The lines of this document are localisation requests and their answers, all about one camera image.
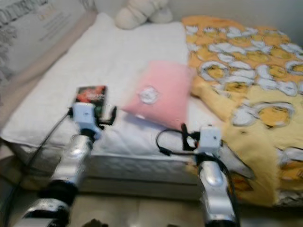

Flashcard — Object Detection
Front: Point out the dark cover book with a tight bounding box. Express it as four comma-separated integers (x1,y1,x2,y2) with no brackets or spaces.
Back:
76,85,107,116

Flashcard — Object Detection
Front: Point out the yellow cartoon egg blanket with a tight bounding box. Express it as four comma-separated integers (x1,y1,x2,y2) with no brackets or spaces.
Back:
181,16,303,209

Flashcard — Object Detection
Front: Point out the pink pillow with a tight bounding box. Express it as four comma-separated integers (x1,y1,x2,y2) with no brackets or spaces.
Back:
122,60,195,131

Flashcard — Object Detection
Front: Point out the white quilted mattress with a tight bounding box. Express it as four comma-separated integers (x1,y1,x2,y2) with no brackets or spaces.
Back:
9,13,235,190

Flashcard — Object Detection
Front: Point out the grey bed base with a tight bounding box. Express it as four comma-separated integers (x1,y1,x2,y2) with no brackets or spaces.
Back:
2,151,209,201

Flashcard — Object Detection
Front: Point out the cream plush toy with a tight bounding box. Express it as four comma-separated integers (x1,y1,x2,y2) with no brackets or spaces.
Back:
115,0,173,30

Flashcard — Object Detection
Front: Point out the grey printed board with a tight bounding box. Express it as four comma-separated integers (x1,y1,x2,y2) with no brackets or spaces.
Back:
0,0,91,82

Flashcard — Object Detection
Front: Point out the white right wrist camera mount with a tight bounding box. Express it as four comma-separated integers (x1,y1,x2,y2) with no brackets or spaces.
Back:
199,125,222,156

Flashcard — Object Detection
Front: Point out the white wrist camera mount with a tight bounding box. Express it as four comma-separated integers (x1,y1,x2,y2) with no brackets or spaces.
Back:
199,125,222,156
72,103,100,140

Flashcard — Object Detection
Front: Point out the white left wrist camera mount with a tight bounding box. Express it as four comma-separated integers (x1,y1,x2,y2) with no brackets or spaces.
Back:
72,103,100,140

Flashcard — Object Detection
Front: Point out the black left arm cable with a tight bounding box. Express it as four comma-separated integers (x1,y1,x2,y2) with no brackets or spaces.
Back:
2,111,75,227

